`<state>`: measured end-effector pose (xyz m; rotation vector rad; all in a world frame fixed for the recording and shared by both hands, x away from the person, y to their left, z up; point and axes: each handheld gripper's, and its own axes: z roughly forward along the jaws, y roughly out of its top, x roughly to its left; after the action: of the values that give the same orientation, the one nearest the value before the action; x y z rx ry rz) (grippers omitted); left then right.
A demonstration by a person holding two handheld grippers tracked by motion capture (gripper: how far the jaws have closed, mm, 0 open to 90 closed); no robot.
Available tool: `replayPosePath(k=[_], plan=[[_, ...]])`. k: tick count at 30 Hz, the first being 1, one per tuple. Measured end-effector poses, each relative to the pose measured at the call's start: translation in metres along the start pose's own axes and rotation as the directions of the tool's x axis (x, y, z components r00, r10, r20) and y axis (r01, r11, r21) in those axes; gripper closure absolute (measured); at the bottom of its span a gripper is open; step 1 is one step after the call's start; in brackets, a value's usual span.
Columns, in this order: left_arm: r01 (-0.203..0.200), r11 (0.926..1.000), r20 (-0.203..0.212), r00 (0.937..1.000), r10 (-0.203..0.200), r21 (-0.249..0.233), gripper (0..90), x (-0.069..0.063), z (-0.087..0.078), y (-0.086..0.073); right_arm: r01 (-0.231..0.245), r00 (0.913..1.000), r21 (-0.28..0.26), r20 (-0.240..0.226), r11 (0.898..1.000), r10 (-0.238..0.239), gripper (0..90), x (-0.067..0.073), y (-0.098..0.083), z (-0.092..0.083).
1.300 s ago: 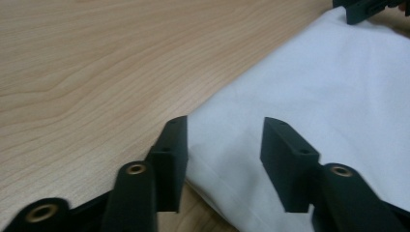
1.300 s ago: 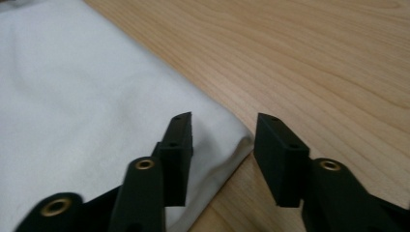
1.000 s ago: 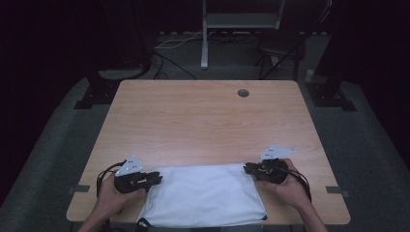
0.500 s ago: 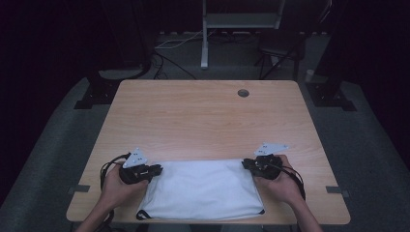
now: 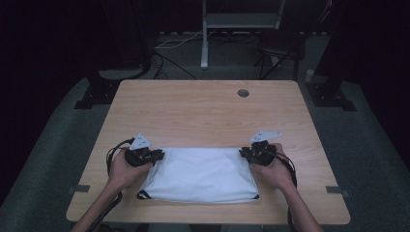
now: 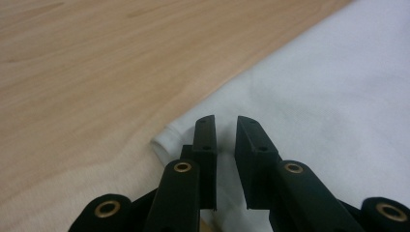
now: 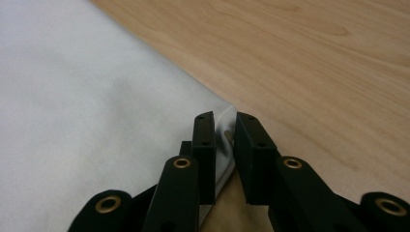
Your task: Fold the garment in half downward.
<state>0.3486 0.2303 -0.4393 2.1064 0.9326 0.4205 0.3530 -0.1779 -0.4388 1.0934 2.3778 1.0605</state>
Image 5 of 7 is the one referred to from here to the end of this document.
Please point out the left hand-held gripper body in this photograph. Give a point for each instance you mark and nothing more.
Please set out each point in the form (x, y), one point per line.
(138, 156)

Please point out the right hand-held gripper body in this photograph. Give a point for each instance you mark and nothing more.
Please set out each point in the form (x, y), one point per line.
(262, 154)

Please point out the white printed tank top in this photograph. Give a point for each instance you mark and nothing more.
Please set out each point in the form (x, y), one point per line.
(199, 175)

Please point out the person's left hand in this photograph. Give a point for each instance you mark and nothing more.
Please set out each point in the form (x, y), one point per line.
(125, 174)

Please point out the person's right hand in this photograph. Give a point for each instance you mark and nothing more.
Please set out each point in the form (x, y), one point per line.
(275, 175)

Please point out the grey round table grommet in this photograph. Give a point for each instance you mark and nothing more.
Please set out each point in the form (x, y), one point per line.
(243, 93)

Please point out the grey tape strip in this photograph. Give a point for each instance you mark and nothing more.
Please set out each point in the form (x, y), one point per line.
(336, 190)
(79, 189)

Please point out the black stand base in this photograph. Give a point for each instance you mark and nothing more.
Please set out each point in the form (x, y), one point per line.
(100, 90)
(328, 93)

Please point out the black chair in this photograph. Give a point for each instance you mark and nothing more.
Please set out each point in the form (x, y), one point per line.
(280, 45)

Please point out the white metal stand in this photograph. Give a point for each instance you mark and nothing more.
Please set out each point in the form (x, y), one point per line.
(238, 20)

